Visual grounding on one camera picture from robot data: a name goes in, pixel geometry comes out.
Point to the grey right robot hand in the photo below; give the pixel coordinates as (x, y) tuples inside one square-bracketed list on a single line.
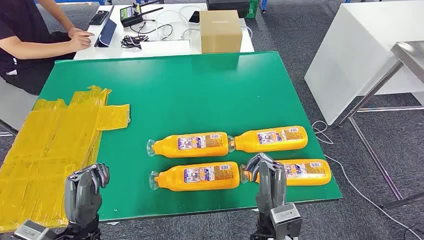
[(270, 185)]

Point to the person's left hand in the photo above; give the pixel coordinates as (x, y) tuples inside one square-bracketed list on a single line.
[(74, 31)]

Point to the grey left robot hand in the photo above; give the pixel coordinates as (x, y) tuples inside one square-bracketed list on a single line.
[(82, 198)]

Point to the person's right hand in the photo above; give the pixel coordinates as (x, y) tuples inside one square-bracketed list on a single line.
[(81, 41)]

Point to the black phone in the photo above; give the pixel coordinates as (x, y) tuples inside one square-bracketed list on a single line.
[(98, 17)]

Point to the orange detergent bottle clear cap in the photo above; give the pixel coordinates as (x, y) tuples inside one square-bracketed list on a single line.
[(308, 179), (198, 150), (248, 142), (175, 180)]

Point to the person's left forearm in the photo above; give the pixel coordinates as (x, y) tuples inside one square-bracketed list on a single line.
[(55, 13)]

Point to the dark blue tablet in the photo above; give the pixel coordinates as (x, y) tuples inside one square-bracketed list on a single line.
[(107, 33)]

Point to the white table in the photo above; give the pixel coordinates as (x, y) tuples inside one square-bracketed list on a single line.
[(109, 53)]

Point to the black device with antennas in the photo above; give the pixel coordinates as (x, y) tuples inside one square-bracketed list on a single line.
[(130, 18)]

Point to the person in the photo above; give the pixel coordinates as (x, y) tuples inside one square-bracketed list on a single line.
[(20, 20)]

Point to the yellow tape patch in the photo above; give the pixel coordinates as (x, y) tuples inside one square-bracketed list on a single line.
[(39, 149)]

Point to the white bench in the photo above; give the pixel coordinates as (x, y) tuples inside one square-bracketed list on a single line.
[(13, 106)]

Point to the black flat object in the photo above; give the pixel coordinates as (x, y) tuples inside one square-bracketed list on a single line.
[(194, 17)]

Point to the brown cardboard box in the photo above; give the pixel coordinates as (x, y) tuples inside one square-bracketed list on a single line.
[(220, 33)]

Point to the black case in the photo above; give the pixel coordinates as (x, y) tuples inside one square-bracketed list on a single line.
[(228, 4)]

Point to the white cabinet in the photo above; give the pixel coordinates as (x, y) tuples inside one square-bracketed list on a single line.
[(357, 49)]

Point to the green crate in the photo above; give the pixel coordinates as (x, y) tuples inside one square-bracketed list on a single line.
[(253, 8)]

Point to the steel table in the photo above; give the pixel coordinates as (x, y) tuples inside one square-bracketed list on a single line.
[(410, 56)]

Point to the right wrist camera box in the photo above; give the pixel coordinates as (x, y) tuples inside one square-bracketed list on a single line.
[(285, 218)]

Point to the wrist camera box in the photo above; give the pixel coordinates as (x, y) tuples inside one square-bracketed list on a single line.
[(31, 232), (285, 218)]

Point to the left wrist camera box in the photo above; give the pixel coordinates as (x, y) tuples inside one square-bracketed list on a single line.
[(31, 232)]

